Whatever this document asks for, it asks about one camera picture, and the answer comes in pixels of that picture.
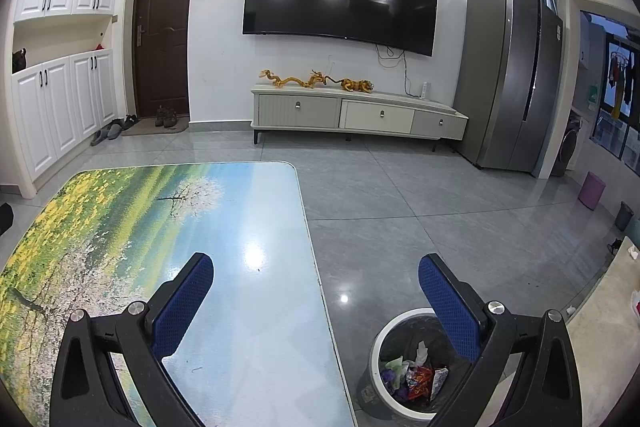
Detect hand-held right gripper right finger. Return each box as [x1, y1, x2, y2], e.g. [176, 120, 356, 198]
[417, 254, 593, 427]

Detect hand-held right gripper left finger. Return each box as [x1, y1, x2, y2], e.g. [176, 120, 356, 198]
[49, 252, 215, 427]

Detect purple wrapper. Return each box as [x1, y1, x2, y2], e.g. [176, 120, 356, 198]
[381, 367, 404, 391]

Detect purple bucket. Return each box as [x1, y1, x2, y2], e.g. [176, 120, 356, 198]
[577, 172, 606, 212]

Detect brown doormat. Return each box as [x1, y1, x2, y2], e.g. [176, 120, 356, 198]
[122, 117, 190, 137]

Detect dark brown door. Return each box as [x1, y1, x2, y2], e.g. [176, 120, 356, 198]
[135, 0, 197, 118]

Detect white tissue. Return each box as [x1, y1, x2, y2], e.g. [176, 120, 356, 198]
[402, 341, 431, 366]

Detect white wall cabinet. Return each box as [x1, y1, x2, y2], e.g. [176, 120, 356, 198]
[0, 0, 128, 198]

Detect white grey television stand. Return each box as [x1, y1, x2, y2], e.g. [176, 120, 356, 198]
[251, 82, 470, 152]

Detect hanging clothes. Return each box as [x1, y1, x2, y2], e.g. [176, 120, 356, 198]
[605, 49, 639, 118]

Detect grey refrigerator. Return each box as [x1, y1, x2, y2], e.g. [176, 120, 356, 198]
[452, 0, 565, 178]

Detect red orange wrapper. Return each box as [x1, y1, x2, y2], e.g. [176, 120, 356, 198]
[406, 366, 435, 401]

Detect television cable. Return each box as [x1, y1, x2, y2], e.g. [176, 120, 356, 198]
[375, 44, 426, 98]

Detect small dark grey bin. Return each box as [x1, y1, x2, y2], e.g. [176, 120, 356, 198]
[614, 201, 636, 232]

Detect grey white trash bin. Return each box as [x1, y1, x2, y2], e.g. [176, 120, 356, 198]
[357, 307, 501, 427]

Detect golden tiger figurine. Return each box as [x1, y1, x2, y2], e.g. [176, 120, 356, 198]
[340, 78, 375, 94]

